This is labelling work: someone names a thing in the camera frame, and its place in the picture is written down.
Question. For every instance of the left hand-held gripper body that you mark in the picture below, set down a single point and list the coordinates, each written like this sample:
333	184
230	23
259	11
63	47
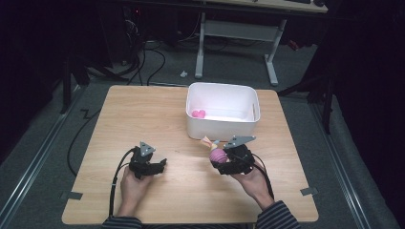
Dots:
141	160

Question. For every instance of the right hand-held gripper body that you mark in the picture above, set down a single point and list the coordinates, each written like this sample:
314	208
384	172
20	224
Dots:
242	159

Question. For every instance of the purple ribbed round toy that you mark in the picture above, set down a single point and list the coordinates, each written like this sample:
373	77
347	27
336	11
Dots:
218	156

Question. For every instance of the white plastic bin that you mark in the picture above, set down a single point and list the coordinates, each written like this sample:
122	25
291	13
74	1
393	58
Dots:
223	124

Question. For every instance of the pink toy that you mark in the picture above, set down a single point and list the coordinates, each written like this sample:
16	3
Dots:
198	114

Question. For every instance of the person's right hand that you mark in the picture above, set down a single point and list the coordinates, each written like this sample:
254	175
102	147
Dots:
253	184

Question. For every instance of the person's left hand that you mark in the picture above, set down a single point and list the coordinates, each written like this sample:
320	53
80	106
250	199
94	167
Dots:
133	191

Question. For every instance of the yellow and orange toy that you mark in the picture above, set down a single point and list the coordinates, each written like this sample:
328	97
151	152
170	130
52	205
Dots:
207	142

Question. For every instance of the grey tape piece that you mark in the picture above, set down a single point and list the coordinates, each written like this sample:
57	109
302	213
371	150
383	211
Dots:
309	191
74	195

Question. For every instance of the small white floor object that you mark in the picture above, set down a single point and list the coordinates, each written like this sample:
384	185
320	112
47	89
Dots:
183	74

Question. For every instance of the black stand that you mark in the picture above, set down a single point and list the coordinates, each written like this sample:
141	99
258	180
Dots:
326	101
67	86

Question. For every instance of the white-legged desk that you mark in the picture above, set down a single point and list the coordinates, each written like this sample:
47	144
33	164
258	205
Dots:
238	30

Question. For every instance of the black computer tower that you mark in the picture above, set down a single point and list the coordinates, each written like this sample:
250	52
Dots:
130	31

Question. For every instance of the metal floor rail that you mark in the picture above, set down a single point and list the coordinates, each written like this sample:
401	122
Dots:
340	165
35	156

